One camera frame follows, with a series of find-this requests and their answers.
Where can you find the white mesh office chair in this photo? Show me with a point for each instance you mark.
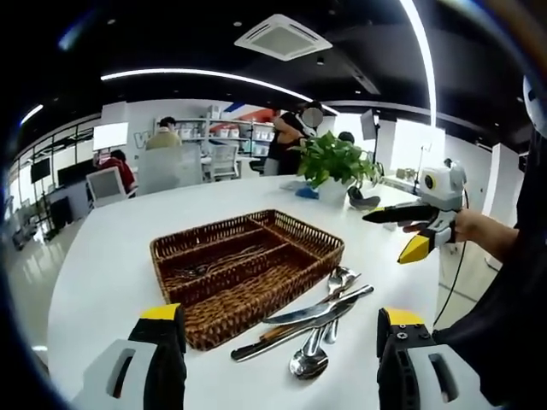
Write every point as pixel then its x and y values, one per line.
pixel 225 160

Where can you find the green potted plant white pot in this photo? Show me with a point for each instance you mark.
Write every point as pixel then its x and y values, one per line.
pixel 337 162

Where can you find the small white office chair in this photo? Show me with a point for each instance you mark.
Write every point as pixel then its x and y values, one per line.
pixel 107 188

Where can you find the white storage shelf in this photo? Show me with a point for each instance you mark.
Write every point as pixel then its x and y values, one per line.
pixel 231 130

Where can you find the white worn chest device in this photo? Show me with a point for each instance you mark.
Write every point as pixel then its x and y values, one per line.
pixel 532 98

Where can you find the translucent white office chair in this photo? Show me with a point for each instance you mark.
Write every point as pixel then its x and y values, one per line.
pixel 168 171

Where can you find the person's right hand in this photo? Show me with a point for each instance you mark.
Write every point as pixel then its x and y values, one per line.
pixel 465 226

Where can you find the black monitor on stand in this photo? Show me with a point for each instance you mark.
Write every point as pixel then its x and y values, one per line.
pixel 40 168

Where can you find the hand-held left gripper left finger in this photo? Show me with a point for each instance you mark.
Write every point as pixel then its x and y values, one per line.
pixel 162 359

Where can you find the dark grey curved object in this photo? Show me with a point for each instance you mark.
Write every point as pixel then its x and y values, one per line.
pixel 363 200

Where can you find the long ceiling light strip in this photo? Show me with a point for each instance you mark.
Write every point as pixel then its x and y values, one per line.
pixel 192 72

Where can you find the small blue packet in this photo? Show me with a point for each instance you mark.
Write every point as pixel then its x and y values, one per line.
pixel 307 193

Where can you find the white wall screen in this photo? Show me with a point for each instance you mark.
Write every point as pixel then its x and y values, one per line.
pixel 110 136

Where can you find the brown wicker storage tray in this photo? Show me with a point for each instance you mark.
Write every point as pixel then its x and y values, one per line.
pixel 256 294

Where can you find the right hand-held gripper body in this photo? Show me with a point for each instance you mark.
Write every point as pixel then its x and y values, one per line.
pixel 446 188

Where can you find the white ceiling air vent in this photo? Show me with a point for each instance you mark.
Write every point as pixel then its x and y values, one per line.
pixel 284 36

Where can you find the person's black clothing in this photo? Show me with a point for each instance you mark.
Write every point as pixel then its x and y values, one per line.
pixel 513 320

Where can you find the black studio light on stand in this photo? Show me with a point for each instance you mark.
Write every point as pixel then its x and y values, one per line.
pixel 368 124

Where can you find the black desk monitor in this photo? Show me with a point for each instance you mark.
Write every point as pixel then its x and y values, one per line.
pixel 74 176

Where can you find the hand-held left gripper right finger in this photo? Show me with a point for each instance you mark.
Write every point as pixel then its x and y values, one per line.
pixel 401 367

